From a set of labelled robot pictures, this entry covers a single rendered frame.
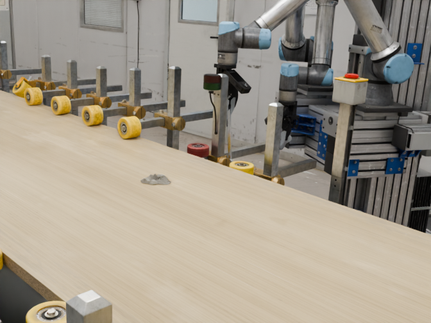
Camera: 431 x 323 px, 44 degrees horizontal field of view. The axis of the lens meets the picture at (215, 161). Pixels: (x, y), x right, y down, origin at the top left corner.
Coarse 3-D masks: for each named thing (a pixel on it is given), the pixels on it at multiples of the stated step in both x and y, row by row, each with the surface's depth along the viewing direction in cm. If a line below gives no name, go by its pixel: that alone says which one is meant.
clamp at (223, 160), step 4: (208, 156) 195; (212, 156) 194; (216, 156) 193; (220, 156) 194; (224, 156) 195; (212, 160) 194; (216, 160) 193; (220, 160) 192; (224, 160) 192; (228, 160) 194; (224, 164) 193; (228, 164) 194
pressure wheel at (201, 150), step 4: (192, 144) 194; (196, 144) 193; (200, 144) 195; (204, 144) 195; (188, 148) 191; (192, 148) 190; (196, 148) 189; (200, 148) 190; (204, 148) 190; (208, 148) 192; (188, 152) 192; (192, 152) 190; (196, 152) 189; (200, 152) 190; (204, 152) 190; (208, 152) 193; (200, 156) 190; (204, 156) 191
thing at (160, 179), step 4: (148, 176) 154; (152, 176) 154; (156, 176) 154; (160, 176) 156; (164, 176) 153; (144, 180) 152; (148, 180) 153; (152, 180) 152; (156, 180) 153; (160, 180) 153; (164, 180) 153; (168, 180) 154; (152, 184) 151; (160, 184) 152; (164, 184) 152
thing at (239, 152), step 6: (252, 144) 217; (258, 144) 218; (264, 144) 218; (234, 150) 207; (240, 150) 208; (246, 150) 211; (252, 150) 213; (258, 150) 216; (264, 150) 219; (234, 156) 206; (240, 156) 209
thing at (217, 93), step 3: (207, 75) 182; (210, 75) 182; (213, 75) 182; (216, 75) 183; (219, 75) 183; (210, 90) 183; (213, 90) 183; (216, 90) 187; (219, 90) 186; (210, 93) 185; (216, 93) 188; (219, 93) 187; (210, 96) 185; (216, 96) 188; (219, 96) 187; (210, 99) 186; (213, 105) 187; (216, 120) 190; (216, 123) 190; (216, 132) 191
